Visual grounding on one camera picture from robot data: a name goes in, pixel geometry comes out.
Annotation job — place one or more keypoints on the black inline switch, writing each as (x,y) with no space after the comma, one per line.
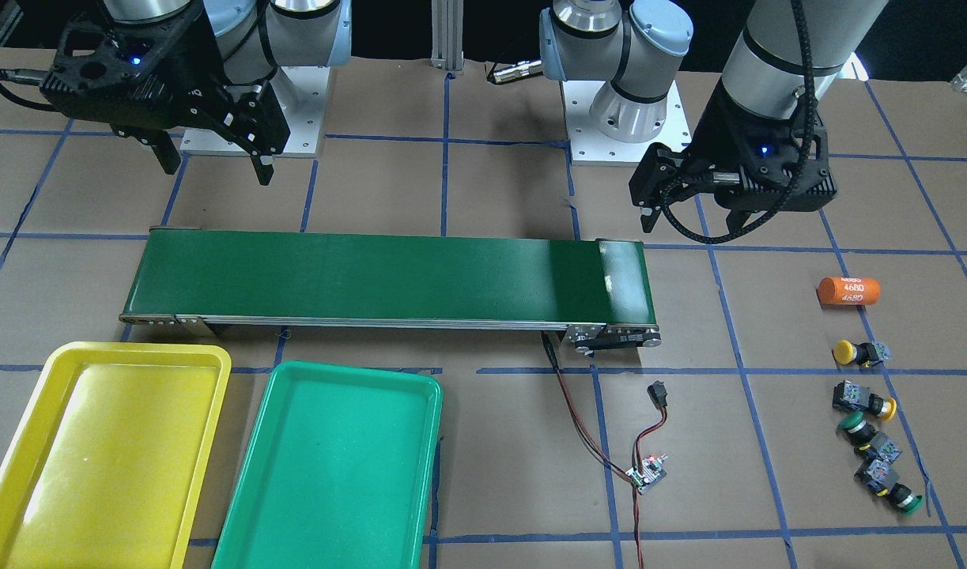
(657,391)

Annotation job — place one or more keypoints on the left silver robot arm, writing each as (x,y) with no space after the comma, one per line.
(785,51)

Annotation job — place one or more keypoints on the green conveyor belt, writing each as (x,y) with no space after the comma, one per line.
(595,294)

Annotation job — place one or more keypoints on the orange cylinder with white print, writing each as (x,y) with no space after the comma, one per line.
(848,291)

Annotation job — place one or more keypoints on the green push button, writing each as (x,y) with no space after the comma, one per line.
(868,441)
(881,479)

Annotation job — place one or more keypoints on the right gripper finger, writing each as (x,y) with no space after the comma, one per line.
(167,154)
(263,164)

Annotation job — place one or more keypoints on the green plastic tray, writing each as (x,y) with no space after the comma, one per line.
(338,471)

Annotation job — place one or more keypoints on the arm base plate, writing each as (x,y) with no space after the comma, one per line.
(604,129)
(303,93)

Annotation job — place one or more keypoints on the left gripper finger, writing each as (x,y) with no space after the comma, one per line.
(737,222)
(651,216)

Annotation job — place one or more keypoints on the small speed controller board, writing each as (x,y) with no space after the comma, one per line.
(648,473)

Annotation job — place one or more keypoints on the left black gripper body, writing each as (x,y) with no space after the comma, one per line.
(706,141)

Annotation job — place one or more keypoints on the yellow plastic tray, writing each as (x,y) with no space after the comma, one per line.
(106,467)

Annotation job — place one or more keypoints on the aluminium frame post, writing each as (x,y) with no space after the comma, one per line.
(447,24)

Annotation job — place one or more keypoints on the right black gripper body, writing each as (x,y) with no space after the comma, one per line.
(189,69)

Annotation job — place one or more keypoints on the yellow push button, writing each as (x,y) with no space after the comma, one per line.
(864,354)
(851,397)

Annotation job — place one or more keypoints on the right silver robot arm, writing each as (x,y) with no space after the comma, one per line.
(256,39)

